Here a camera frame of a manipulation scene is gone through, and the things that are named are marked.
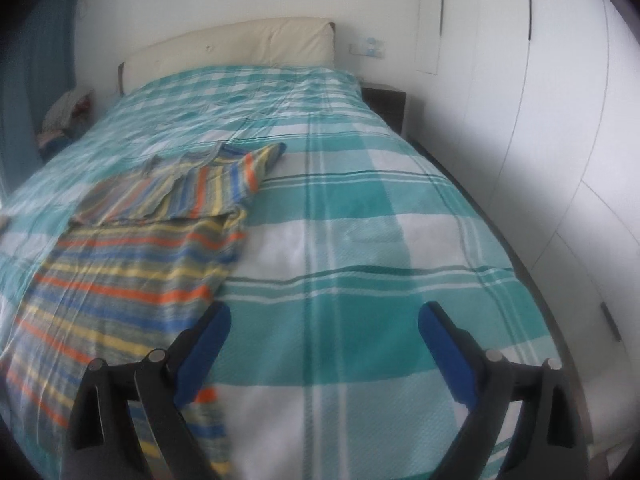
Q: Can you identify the pile of clothes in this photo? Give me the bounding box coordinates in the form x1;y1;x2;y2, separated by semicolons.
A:
37;88;96;161

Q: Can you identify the bed with checked teal blanket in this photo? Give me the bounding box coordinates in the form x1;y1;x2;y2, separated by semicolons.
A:
0;66;561;480

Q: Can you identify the dark nightstand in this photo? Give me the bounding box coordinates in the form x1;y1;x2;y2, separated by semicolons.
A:
361;83;407;135

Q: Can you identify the wall socket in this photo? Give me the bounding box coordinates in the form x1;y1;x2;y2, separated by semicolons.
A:
350;37;387;57

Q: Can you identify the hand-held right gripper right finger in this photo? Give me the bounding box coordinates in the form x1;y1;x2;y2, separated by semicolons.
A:
418;301;584;480

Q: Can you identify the cream padded headboard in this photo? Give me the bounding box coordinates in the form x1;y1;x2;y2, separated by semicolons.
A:
117;17;336;95

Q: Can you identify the teal curtain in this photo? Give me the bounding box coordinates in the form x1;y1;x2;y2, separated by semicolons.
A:
0;0;77;181

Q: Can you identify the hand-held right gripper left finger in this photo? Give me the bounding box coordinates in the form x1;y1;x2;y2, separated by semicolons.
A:
65;301;232;480

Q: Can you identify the striped knit shirt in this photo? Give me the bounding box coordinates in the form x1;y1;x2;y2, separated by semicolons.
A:
0;142;287;480

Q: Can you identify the white wardrobe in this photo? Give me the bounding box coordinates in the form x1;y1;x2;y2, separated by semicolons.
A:
415;0;640;411

